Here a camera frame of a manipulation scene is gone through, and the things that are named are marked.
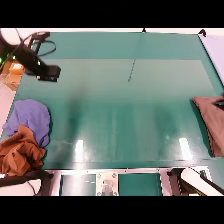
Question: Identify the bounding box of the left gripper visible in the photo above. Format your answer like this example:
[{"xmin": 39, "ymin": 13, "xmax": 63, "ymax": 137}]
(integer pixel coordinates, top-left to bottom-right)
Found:
[{"xmin": 35, "ymin": 64, "xmax": 62, "ymax": 83}]

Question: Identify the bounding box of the silver frame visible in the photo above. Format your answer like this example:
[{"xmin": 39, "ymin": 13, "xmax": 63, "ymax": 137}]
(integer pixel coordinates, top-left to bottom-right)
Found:
[{"xmin": 0, "ymin": 166, "xmax": 214, "ymax": 197}]

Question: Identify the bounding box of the purple garment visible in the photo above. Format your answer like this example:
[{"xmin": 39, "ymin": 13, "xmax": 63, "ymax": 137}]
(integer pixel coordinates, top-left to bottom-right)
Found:
[{"xmin": 2, "ymin": 98, "xmax": 52, "ymax": 149}]

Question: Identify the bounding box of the black cable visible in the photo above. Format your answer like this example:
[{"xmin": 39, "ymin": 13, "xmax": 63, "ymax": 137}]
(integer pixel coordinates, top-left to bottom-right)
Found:
[{"xmin": 29, "ymin": 31, "xmax": 57, "ymax": 58}]

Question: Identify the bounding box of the cardboard box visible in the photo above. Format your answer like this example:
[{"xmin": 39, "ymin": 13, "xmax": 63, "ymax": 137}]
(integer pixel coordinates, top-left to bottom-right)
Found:
[
  {"xmin": 8, "ymin": 62, "xmax": 26, "ymax": 76},
  {"xmin": 2, "ymin": 73, "xmax": 23, "ymax": 92}
]

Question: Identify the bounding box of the pinkish brown T-shirt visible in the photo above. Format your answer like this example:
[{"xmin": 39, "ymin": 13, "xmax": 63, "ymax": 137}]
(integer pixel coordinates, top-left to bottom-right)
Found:
[{"xmin": 192, "ymin": 95, "xmax": 224, "ymax": 159}]

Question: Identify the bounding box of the orange-brown garment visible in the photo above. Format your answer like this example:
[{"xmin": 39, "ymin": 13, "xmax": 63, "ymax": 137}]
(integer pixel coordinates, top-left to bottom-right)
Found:
[{"xmin": 0, "ymin": 124, "xmax": 47, "ymax": 181}]

